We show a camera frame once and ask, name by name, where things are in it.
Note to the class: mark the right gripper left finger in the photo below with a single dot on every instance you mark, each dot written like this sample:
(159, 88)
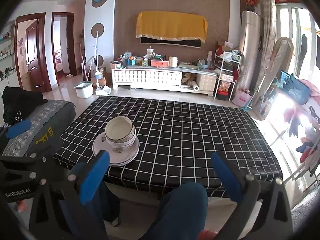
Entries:
(58, 210)

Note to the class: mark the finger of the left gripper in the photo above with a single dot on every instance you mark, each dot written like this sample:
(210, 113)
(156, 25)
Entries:
(43, 165)
(18, 128)

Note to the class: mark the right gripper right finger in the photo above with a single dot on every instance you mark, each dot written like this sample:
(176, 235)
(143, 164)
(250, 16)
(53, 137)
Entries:
(274, 219)

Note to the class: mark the cartoon print white plate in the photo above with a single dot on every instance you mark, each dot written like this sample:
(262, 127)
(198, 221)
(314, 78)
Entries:
(118, 156)

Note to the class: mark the floral patterned bowl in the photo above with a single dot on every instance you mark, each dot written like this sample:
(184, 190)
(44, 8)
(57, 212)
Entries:
(118, 128)

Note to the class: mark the white bowl red emblem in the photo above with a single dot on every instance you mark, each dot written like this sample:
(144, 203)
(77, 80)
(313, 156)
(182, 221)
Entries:
(122, 145)

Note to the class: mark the plain white bowl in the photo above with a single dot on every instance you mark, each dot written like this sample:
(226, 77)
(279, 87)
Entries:
(127, 138)

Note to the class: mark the grey embroidered sofa cover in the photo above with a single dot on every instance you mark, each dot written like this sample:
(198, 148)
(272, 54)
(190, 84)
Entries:
(48, 123)

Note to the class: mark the dark red wooden door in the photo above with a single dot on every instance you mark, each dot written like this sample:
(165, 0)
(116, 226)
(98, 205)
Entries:
(32, 58)

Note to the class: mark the blue trousered leg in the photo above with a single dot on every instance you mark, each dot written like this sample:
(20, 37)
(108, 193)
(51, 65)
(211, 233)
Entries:
(182, 214)

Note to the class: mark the white plastic bin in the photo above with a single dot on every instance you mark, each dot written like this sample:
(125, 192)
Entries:
(84, 89)

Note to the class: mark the white mop with stand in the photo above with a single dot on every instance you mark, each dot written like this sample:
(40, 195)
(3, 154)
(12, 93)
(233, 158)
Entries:
(98, 75)

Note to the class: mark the black white grid tablecloth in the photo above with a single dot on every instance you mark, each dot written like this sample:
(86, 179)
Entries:
(177, 140)

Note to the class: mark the pink shopping bag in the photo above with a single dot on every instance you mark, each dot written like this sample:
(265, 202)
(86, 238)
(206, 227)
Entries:
(242, 98)

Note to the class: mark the blue plastic basket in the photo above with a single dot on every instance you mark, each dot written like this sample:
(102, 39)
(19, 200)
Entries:
(294, 88)

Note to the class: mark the paper towel roll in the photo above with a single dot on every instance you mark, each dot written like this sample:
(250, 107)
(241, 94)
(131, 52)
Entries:
(194, 85)

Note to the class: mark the white TV cabinet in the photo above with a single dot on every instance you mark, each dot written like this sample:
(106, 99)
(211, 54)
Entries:
(170, 79)

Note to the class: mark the white metal shelf rack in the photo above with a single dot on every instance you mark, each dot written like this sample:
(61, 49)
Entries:
(227, 66)

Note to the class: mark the orange storage box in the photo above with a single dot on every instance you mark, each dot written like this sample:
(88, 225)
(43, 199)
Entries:
(159, 63)

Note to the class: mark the silver standing air conditioner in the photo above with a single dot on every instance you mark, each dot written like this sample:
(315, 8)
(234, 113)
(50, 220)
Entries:
(249, 44)

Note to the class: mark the yellow cloth covered television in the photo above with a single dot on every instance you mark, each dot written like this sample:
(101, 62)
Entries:
(171, 26)

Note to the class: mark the patterned window curtain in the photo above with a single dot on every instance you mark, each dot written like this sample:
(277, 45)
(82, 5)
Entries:
(269, 15)

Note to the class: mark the red artificial flowers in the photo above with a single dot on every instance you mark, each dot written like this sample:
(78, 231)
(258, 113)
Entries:
(251, 3)

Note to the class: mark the standing mirror wooden frame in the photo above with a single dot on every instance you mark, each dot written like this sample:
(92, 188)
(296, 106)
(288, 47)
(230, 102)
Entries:
(280, 60)

